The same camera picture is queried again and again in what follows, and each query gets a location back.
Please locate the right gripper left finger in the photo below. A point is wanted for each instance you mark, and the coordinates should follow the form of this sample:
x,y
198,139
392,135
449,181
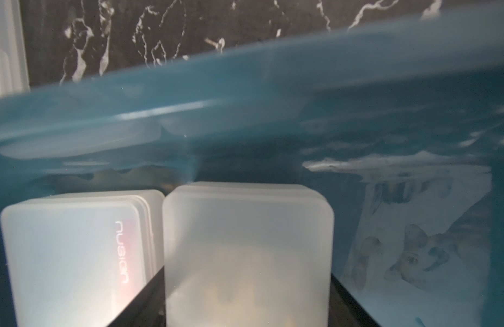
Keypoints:
x,y
148,308

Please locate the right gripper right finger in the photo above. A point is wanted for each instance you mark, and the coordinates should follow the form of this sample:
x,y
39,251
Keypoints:
x,y
344,310

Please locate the clear case with red pen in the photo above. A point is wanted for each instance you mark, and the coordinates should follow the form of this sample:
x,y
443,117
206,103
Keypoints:
x,y
78,259

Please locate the clear case with pencil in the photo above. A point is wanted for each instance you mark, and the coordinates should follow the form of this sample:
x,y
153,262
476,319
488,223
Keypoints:
x,y
245,254

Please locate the clear ribbed case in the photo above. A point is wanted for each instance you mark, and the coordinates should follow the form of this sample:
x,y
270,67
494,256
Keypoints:
x,y
13,62

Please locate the teal storage box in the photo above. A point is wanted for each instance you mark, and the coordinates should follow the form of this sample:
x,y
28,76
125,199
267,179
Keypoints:
x,y
399,125

